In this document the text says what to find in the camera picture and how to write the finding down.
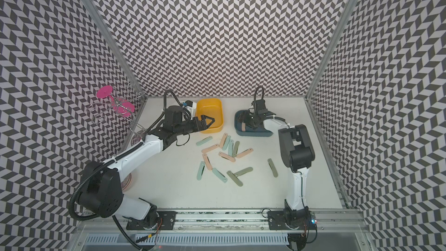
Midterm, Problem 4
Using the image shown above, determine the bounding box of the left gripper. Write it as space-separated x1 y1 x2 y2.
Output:
175 115 216 137

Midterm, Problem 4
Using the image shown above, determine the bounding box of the dark teal storage box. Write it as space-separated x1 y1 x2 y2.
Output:
234 109 275 137

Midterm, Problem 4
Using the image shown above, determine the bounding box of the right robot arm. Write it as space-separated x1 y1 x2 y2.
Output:
240 86 315 230

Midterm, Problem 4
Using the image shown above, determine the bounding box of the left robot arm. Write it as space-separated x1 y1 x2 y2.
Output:
67 101 215 230

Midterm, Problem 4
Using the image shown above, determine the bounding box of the yellow storage box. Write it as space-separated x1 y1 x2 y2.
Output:
196 98 224 134

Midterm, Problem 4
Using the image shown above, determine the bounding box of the mint fruit knife far left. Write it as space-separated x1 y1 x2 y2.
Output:
196 136 213 146

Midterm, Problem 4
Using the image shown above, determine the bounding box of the mint fruit knife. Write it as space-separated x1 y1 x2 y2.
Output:
196 136 213 146
211 168 228 183
196 161 206 181
228 139 234 157
222 135 231 151

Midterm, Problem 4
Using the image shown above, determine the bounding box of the mint fruit knife upper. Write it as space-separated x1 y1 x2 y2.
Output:
222 135 231 151

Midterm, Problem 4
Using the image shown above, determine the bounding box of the olive fruit knife upper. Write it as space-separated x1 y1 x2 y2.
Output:
232 141 240 158

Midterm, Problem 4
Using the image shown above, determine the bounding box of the olive fruit knife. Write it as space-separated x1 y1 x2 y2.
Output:
232 141 240 158
267 159 278 178
226 171 243 187

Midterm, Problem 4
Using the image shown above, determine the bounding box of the mint fruit knife middle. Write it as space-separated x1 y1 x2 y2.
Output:
228 139 234 157

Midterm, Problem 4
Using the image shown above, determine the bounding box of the olive fruit knife angled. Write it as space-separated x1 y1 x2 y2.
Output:
234 167 253 177

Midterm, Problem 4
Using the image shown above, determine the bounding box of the mint fruit knife lower left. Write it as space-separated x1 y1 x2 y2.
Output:
196 161 206 181

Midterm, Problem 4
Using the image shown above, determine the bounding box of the olive fruit knife right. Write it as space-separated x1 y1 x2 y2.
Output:
267 159 278 178

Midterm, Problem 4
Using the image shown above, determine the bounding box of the olive fruit knife lower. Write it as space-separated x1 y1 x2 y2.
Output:
226 171 243 187

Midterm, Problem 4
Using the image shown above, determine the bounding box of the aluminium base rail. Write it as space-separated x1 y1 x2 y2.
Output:
74 207 372 237

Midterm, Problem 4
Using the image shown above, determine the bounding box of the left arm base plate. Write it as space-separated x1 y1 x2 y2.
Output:
126 210 177 231

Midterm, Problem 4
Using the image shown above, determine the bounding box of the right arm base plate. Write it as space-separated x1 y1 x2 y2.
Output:
266 210 317 231

